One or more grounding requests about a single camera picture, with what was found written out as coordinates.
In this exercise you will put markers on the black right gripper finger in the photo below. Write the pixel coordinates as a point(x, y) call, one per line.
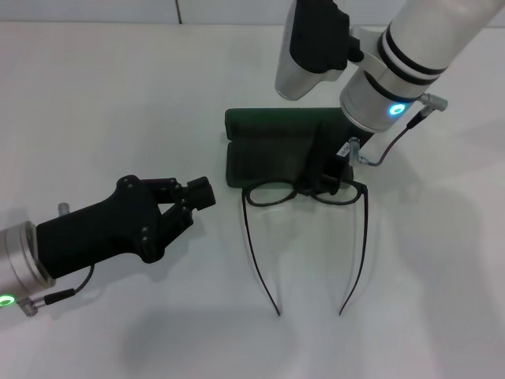
point(330, 184)
point(312, 183)

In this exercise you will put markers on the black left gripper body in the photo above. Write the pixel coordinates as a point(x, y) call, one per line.
point(98, 233)

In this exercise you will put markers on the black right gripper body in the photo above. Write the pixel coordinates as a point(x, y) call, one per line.
point(335, 166)

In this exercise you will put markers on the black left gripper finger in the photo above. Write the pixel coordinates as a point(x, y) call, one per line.
point(201, 193)
point(177, 221)

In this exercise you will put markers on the black glasses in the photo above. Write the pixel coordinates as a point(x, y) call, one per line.
point(272, 182)

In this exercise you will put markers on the green glasses case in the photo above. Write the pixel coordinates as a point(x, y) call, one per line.
point(268, 150)

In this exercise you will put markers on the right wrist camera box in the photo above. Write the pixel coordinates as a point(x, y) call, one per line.
point(311, 39)

